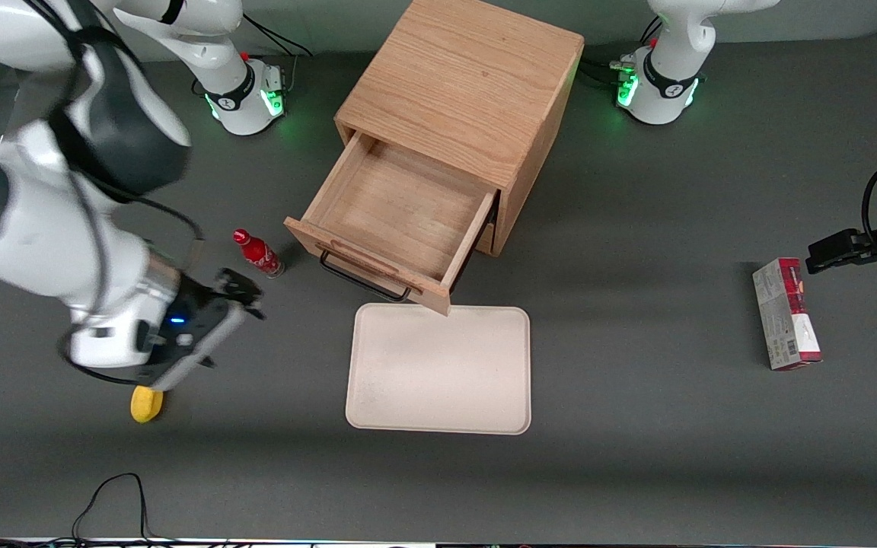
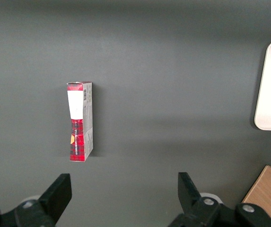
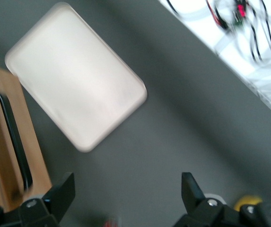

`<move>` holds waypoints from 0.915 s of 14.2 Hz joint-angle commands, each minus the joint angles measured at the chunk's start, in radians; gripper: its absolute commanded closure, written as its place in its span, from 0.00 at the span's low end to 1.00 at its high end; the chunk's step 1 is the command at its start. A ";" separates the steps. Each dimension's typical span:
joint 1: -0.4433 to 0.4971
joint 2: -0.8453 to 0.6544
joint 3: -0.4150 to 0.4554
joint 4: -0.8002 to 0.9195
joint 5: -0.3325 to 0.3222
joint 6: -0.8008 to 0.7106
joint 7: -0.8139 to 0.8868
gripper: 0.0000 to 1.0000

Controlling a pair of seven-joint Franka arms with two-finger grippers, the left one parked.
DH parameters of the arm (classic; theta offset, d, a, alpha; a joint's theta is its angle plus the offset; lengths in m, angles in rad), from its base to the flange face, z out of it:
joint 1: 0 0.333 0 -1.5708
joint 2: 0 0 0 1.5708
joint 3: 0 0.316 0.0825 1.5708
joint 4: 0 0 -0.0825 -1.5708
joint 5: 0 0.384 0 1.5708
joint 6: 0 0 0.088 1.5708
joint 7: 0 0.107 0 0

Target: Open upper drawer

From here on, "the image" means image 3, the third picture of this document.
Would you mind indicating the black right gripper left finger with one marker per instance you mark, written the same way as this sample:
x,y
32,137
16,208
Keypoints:
x,y
63,191

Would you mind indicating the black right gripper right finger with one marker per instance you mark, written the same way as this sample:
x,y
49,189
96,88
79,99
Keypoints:
x,y
189,191

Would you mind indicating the wooden drawer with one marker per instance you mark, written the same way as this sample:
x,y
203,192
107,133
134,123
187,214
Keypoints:
x,y
34,146

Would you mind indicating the yellow lemon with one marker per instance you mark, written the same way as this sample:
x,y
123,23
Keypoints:
x,y
246,201

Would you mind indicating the beige plastic tray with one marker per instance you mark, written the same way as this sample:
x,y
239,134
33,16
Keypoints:
x,y
76,78

